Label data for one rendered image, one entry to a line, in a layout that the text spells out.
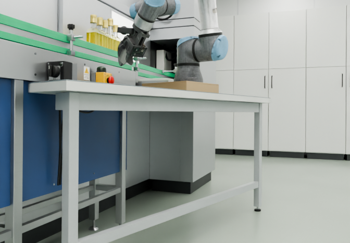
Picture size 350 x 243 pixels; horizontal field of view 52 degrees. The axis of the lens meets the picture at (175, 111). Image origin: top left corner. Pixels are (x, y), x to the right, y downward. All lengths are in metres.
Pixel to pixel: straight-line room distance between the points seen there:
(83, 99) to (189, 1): 1.83
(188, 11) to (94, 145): 1.57
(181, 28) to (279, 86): 2.82
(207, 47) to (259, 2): 4.50
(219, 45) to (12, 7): 0.94
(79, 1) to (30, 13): 0.37
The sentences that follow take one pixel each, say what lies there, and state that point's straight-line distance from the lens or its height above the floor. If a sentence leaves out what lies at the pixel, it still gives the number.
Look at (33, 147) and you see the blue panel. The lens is 1.41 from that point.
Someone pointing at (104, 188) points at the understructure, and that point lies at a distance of 2.01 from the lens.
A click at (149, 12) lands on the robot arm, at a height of 1.03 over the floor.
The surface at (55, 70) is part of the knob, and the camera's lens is 1.37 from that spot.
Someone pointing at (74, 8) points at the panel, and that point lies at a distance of 2.09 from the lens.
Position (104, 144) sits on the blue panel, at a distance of 1.80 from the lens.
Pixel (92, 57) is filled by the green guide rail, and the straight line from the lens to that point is 1.71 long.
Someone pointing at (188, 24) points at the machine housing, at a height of 1.34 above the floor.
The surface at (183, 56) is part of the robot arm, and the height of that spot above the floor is 0.92.
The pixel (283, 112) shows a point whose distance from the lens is 5.43.
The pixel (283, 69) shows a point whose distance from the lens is 5.47.
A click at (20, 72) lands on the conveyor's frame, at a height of 0.78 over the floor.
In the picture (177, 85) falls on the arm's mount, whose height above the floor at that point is 0.77.
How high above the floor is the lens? 0.65
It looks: level
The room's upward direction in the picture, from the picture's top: straight up
